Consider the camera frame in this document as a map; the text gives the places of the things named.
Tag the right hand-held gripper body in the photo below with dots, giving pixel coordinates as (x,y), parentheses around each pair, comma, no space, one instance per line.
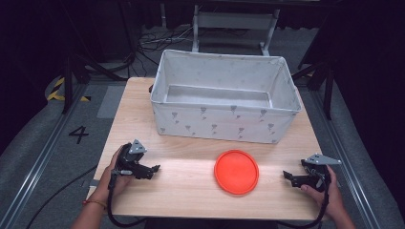
(313,173)

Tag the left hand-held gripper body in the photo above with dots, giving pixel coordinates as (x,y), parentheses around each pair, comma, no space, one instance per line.
(129,157)

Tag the red round plastic lid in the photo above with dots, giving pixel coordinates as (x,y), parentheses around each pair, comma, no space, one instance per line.
(236,172)

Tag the white fabric storage box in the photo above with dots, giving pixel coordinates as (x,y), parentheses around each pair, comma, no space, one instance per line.
(223,101)

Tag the person's right hand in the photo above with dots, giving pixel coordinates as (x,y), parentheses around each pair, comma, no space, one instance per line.
(328,197)

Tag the person's left hand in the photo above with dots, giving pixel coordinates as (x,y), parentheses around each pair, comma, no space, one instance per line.
(111,179)

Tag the yellow black floor tape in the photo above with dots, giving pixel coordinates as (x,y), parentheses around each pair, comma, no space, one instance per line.
(62,92)

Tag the black tripod stand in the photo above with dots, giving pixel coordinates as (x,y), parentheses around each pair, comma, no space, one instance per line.
(320,79)
(82,68)

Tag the grey metal stand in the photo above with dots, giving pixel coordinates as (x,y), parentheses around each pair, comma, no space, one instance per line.
(234,25)

